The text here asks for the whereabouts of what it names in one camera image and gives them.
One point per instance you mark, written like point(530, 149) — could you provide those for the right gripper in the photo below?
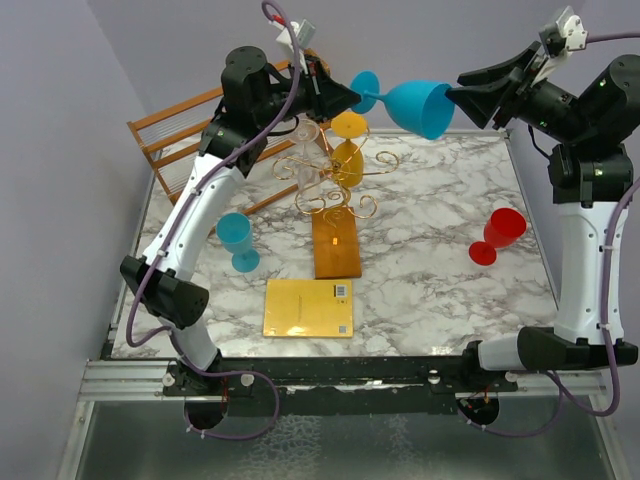
point(482, 102)

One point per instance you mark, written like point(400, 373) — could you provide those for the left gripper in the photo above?
point(325, 97)

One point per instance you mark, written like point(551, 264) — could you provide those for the yellow wine glass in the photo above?
point(347, 158)

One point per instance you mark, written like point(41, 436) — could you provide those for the clear wine glass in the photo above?
point(305, 134)

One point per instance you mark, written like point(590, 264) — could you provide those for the blue wine glass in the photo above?
point(420, 107)
point(234, 230)

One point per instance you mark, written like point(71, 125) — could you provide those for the red wine glass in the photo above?
point(503, 228)

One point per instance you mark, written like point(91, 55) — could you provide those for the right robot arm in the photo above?
point(591, 175)

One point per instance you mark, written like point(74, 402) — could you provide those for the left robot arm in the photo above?
point(255, 99)

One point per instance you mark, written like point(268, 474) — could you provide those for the wooden rack base board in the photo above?
point(335, 245)

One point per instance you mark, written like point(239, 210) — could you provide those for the wooden shelf rack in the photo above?
point(170, 138)

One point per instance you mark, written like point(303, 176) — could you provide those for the yellow book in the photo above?
point(305, 308)

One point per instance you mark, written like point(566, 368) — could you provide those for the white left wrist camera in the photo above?
point(304, 31)

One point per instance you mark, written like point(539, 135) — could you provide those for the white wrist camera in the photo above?
point(304, 31)
point(563, 33)

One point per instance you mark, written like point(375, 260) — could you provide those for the gold wire wine glass rack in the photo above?
point(326, 193)

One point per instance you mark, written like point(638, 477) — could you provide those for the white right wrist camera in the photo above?
point(563, 33)

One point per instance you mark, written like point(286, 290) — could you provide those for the black metal mounting rail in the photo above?
point(326, 386)

